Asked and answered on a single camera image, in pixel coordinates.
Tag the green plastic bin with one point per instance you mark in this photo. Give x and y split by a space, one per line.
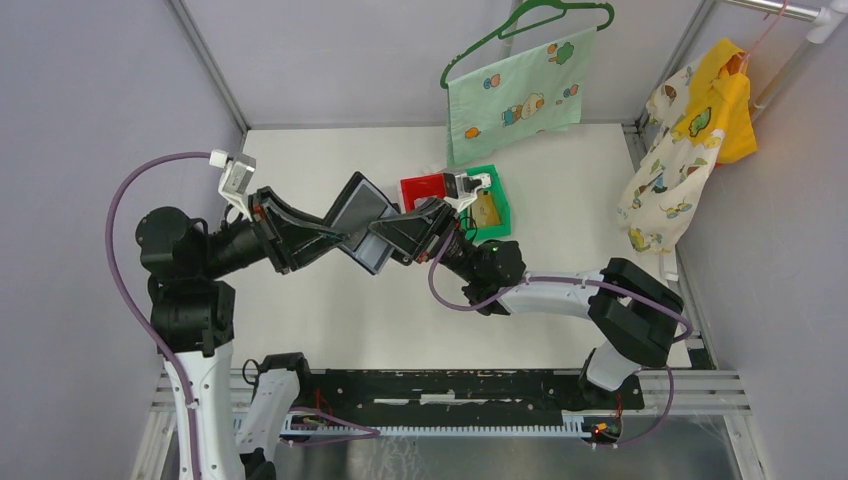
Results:
497 190

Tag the metal hanging rail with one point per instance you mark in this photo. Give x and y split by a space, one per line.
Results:
791 35

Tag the yellow garment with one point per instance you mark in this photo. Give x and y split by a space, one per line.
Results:
717 113

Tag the red plastic bin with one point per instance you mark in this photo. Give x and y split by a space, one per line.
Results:
414 191

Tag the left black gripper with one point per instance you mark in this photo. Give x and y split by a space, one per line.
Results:
273 236

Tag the green clothes hanger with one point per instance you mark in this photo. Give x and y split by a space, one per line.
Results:
511 27

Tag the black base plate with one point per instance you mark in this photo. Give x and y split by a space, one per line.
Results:
461 398

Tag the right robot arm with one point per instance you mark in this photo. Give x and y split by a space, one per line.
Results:
639 317

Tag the white slotted cable duct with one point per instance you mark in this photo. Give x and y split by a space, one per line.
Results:
302 426

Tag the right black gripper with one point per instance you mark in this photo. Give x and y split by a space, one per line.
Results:
439 216

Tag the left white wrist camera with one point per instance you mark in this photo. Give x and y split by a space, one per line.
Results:
237 172

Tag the light green printed cloth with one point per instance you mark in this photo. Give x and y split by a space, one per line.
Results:
532 92

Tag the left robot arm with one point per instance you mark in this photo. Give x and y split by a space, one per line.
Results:
193 316

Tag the gold card stack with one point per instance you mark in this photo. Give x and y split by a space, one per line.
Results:
483 211

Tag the white printed garment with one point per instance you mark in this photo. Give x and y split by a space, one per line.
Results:
659 202

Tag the black leather card holder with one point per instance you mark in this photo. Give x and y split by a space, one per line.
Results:
359 204

